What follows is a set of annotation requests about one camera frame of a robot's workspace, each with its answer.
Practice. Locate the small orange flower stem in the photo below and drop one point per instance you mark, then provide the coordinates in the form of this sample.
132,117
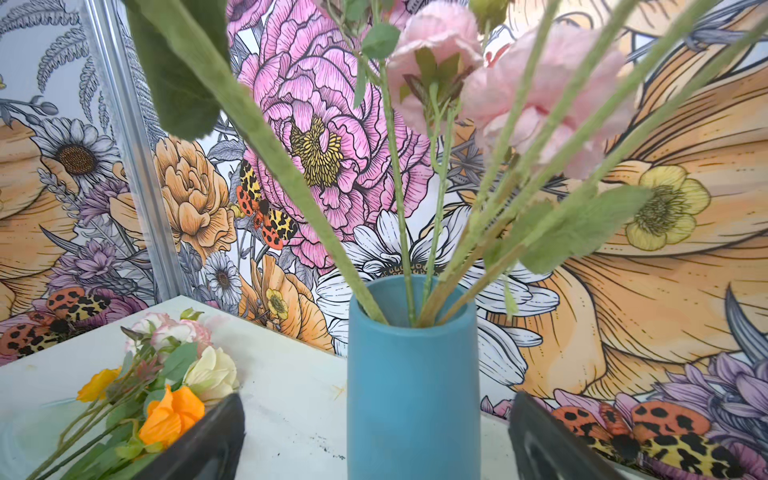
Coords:
94,393

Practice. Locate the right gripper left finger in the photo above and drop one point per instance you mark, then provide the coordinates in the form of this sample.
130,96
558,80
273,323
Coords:
210,450

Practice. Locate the pink rose flower stem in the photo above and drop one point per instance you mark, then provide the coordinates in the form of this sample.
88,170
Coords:
543,106

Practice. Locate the cream ranunculus flower stem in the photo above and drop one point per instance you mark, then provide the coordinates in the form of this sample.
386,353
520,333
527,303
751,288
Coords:
212,377

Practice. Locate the pink-edged white carnation stem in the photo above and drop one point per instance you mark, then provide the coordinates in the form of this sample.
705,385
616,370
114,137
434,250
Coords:
160,349

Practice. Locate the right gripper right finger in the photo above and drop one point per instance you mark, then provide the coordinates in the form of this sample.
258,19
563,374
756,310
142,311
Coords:
544,449

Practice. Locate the large orange-yellow flower stem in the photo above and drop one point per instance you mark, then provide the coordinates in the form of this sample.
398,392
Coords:
138,435

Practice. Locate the teal ceramic vase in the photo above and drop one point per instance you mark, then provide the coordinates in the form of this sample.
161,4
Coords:
412,393

